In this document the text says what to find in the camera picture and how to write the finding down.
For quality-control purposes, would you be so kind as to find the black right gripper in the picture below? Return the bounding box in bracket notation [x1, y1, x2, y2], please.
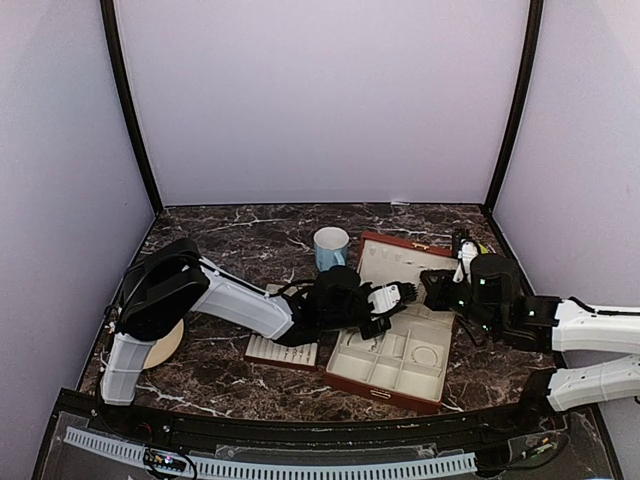
[421, 269, 501, 337]

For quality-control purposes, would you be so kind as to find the silver bangle bracelet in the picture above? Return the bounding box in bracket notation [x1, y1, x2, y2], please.
[344, 330, 381, 354]

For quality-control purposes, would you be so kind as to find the brown jewelry tray insert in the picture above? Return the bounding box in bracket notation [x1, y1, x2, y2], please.
[243, 283, 321, 372]

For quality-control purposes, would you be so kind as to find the brown jewelry box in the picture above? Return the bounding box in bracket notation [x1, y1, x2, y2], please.
[324, 232, 457, 414]

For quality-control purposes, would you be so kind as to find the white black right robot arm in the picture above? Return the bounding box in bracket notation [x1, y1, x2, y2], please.
[420, 254, 639, 434]

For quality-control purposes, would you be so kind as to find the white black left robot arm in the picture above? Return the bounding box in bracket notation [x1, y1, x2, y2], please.
[99, 239, 401, 436]

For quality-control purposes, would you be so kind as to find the light blue mug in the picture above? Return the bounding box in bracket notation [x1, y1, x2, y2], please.
[313, 227, 350, 272]

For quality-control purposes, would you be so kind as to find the beige round plate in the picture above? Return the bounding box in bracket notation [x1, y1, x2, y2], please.
[143, 319, 185, 370]

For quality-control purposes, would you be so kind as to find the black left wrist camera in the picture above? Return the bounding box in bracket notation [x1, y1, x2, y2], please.
[368, 281, 418, 317]

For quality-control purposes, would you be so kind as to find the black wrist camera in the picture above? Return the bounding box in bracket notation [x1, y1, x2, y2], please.
[452, 228, 479, 262]
[368, 281, 418, 317]

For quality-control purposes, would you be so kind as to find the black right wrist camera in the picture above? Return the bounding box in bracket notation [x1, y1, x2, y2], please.
[452, 228, 479, 262]

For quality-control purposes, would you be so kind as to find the black front table rail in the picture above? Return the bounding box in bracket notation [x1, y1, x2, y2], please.
[54, 388, 573, 450]

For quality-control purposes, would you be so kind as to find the white slotted cable duct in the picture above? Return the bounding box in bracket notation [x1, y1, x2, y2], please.
[63, 427, 477, 479]

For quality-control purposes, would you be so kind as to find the black right corner post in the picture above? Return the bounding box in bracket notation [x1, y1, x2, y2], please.
[483, 0, 545, 216]

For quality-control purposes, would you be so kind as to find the black corner post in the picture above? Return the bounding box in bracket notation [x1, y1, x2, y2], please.
[99, 0, 164, 211]
[483, 0, 545, 216]

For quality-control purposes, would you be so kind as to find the black left corner post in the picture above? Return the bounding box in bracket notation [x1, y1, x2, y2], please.
[99, 0, 164, 211]

